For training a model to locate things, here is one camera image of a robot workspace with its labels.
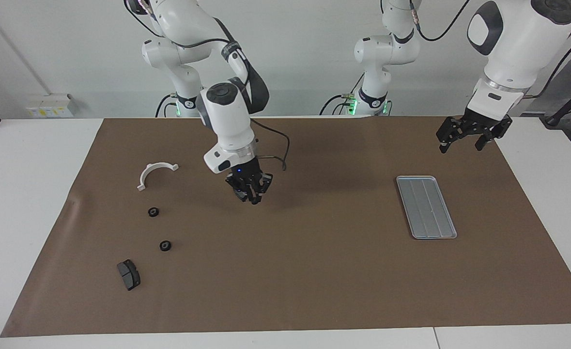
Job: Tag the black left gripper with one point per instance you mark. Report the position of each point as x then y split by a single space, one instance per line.
479 127

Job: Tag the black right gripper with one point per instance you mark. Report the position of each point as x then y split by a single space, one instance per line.
246 175

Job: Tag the large black bearing gear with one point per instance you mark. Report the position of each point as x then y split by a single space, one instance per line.
153 212
165 245

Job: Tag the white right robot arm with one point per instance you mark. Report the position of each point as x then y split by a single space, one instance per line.
227 116

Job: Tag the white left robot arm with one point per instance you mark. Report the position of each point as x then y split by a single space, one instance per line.
517 43

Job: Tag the silver metal tray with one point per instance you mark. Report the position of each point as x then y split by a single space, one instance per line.
425 208

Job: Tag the brown table mat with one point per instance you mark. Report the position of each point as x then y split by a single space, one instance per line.
314 266

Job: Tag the grey brake pad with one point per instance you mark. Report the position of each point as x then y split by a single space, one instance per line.
129 275

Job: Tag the white curved plastic bracket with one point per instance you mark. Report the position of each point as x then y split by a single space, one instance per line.
164 166

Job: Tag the white wall socket box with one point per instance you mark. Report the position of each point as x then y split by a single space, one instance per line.
50 105

